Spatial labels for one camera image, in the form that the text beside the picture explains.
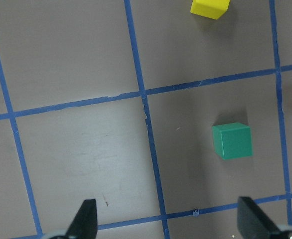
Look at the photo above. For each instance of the green block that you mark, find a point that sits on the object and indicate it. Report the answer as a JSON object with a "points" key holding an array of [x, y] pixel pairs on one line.
{"points": [[232, 140]]}

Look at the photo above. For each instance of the yellow block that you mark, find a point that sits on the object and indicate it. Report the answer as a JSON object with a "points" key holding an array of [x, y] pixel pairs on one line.
{"points": [[212, 9]]}

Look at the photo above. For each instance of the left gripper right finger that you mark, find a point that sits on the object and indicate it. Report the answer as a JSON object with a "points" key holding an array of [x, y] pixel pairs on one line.
{"points": [[253, 223]]}

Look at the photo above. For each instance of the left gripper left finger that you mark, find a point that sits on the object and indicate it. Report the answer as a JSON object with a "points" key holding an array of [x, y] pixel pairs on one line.
{"points": [[85, 223]]}

